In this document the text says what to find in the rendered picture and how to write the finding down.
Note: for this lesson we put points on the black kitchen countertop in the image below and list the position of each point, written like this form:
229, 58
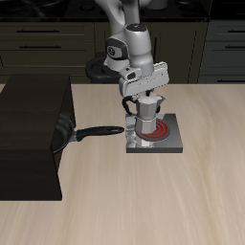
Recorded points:
38, 9

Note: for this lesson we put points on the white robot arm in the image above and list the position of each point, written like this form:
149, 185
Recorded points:
138, 48

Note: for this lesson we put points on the silver moka pot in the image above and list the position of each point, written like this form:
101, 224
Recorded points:
146, 116

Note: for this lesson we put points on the dark wooden cabinet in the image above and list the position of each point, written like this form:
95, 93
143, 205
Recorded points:
28, 127

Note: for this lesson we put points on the dark kitchen cupboards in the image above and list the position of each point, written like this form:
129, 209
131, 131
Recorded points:
48, 54

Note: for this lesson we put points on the dark grey stove plate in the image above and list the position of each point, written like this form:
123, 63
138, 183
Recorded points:
170, 140

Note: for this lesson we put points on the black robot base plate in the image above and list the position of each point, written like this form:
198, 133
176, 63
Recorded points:
92, 68

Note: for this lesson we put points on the black frying pan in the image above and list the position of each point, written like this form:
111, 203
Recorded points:
95, 130

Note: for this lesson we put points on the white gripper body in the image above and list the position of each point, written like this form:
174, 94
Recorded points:
150, 79

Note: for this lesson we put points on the round stove knob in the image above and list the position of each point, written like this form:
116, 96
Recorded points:
130, 133

